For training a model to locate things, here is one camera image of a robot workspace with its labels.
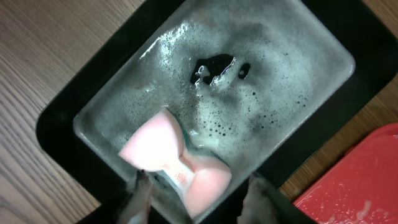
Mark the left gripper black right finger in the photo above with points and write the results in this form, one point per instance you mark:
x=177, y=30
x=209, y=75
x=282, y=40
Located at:
x=264, y=204

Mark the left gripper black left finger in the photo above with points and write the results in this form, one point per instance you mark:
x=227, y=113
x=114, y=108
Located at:
x=136, y=209

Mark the pink sponge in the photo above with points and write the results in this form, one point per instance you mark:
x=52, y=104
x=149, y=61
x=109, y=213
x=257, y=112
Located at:
x=159, y=145

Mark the red plastic tray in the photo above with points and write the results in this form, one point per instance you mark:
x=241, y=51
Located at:
x=361, y=187

